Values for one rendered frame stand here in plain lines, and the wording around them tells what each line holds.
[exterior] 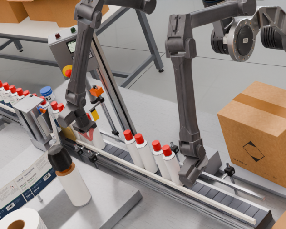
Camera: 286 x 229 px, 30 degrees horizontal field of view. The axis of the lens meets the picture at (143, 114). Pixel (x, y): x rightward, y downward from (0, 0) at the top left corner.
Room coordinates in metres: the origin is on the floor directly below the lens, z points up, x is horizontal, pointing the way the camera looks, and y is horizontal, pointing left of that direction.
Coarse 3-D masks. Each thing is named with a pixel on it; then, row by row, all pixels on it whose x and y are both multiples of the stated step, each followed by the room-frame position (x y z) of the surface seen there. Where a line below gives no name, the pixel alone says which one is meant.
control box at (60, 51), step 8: (64, 32) 2.16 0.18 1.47; (48, 40) 2.14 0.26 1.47; (56, 40) 2.11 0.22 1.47; (64, 40) 2.09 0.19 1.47; (56, 48) 2.10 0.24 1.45; (64, 48) 2.09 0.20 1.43; (56, 56) 2.10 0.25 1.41; (64, 56) 2.10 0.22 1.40; (64, 64) 2.10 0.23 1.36; (72, 64) 2.09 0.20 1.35; (88, 64) 2.09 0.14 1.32; (96, 64) 2.09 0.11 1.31; (64, 72) 2.10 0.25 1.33
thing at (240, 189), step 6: (102, 132) 2.10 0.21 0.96; (114, 138) 2.02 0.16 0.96; (120, 138) 2.00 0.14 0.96; (180, 162) 1.68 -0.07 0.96; (204, 174) 1.56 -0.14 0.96; (210, 174) 1.54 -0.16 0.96; (216, 180) 1.51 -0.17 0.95; (222, 180) 1.49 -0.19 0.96; (228, 186) 1.46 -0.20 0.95; (234, 186) 1.44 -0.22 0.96; (246, 192) 1.39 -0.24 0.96; (252, 192) 1.37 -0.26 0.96; (258, 198) 1.35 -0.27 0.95; (264, 198) 1.33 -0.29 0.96
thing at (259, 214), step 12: (108, 144) 2.10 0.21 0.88; (120, 156) 1.98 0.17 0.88; (156, 180) 1.73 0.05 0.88; (180, 192) 1.60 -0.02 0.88; (204, 192) 1.55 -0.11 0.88; (216, 192) 1.53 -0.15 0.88; (204, 204) 1.50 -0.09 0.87; (228, 204) 1.44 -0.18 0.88; (240, 204) 1.42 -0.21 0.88; (252, 216) 1.34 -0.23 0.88; (264, 216) 1.32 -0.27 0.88
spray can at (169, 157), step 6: (162, 150) 1.65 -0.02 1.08; (168, 150) 1.64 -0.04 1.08; (168, 156) 1.64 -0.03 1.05; (174, 156) 1.64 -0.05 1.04; (168, 162) 1.63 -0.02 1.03; (174, 162) 1.63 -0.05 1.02; (168, 168) 1.64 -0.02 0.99; (174, 168) 1.63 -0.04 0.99; (174, 174) 1.63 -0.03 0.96; (174, 180) 1.63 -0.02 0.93
